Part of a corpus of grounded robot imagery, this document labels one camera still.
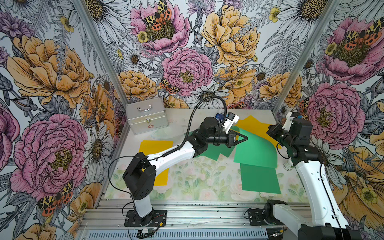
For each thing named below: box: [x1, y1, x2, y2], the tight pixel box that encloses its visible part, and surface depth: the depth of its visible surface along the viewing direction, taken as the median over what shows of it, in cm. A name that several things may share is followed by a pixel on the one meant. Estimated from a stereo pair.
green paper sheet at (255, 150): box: [233, 128, 278, 168], surface depth 76 cm
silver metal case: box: [125, 97, 169, 135], surface depth 104 cm
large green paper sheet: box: [240, 163, 282, 194], surface depth 89 cm
